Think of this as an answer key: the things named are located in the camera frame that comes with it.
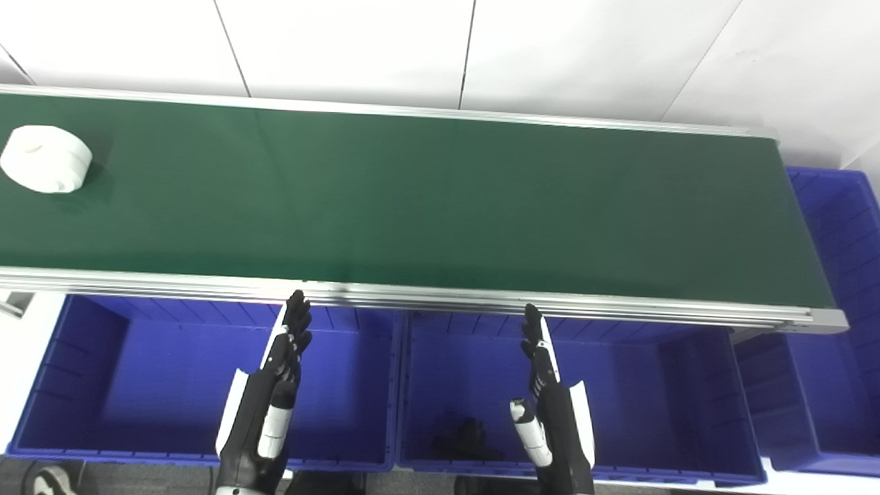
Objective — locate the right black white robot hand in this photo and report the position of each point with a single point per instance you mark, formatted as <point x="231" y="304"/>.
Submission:
<point x="560" y="426"/>

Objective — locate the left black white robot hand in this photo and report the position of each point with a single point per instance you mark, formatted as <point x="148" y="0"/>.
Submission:
<point x="265" y="405"/>

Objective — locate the white round plastic part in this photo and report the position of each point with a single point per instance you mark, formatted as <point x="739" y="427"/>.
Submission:
<point x="47" y="159"/>

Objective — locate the blue plastic bin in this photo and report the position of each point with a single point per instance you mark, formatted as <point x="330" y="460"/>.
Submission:
<point x="632" y="405"/>
<point x="839" y="289"/>
<point x="158" y="385"/>

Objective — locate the black part in bin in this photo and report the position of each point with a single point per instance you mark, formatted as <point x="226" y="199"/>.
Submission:
<point x="467" y="440"/>

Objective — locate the green conveyor belt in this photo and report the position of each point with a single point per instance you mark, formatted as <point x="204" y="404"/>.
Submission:
<point x="440" y="199"/>
<point x="481" y="300"/>

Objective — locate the grey conveyor support leg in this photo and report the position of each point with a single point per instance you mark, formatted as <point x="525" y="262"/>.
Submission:
<point x="15" y="304"/>

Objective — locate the black white shoe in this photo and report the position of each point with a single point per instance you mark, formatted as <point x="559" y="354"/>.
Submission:
<point x="53" y="481"/>

